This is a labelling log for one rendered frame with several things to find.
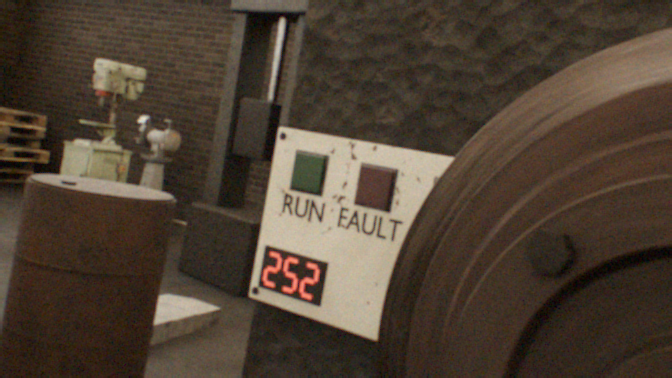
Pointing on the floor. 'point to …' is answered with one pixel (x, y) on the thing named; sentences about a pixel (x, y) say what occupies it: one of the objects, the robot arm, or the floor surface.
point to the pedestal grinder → (153, 174)
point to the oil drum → (84, 279)
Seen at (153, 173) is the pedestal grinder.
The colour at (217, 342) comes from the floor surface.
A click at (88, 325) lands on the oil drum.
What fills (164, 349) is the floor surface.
